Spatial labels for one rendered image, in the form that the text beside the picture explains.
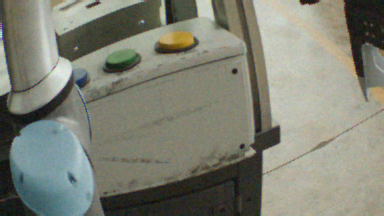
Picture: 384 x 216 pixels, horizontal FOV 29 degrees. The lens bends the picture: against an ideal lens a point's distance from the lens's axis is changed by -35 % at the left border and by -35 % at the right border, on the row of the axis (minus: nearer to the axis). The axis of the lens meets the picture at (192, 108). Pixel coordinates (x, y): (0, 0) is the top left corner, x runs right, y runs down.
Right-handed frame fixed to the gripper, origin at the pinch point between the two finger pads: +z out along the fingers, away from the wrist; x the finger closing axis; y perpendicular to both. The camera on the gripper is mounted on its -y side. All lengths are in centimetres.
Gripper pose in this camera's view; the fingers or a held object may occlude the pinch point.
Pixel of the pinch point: (364, 91)
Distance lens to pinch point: 104.2
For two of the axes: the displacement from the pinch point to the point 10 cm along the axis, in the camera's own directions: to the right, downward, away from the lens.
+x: 4.4, -4.6, 7.7
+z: 1.1, 8.8, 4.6
